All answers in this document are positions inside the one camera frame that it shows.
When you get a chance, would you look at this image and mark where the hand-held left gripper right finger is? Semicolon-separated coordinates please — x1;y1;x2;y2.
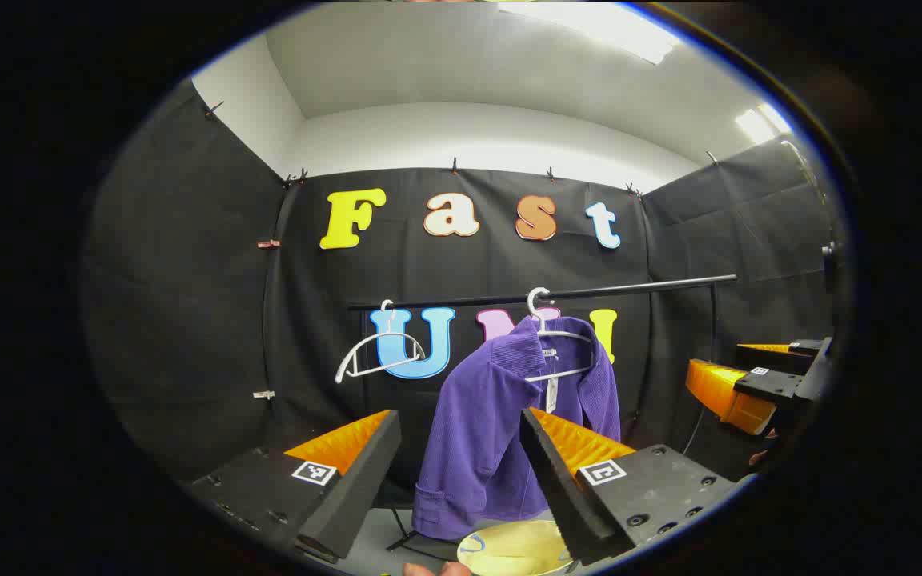
519;406;754;567

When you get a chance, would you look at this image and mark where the black backdrop cloth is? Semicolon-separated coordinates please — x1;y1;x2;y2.
81;80;838;490

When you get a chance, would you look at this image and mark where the purple corduroy jacket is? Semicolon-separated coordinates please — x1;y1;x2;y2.
411;314;622;542

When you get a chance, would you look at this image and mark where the white hanger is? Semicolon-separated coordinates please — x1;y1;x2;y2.
335;298;428;385
523;286;596;383

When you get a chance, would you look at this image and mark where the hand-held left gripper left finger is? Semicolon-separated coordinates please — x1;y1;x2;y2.
187;408;403;565

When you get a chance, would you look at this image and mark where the ceiling light panel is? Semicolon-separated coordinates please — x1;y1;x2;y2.
735;102;795;146
499;0;683;66

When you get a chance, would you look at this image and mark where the group of backdrop clips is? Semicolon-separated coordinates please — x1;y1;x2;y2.
203;100;722;401

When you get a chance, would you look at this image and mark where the black clothes rack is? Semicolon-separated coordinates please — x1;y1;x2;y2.
347;274;740;561

